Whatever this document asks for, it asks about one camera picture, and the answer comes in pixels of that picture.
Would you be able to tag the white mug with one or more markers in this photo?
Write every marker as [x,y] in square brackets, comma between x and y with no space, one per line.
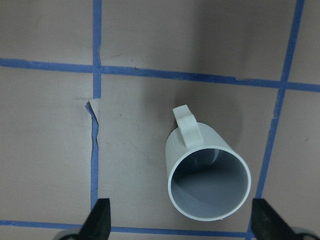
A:
[206,179]

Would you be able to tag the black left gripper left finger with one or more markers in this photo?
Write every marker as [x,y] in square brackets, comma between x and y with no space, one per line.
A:
[98,223]

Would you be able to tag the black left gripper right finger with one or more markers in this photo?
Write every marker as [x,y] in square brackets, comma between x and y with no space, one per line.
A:
[266,223]

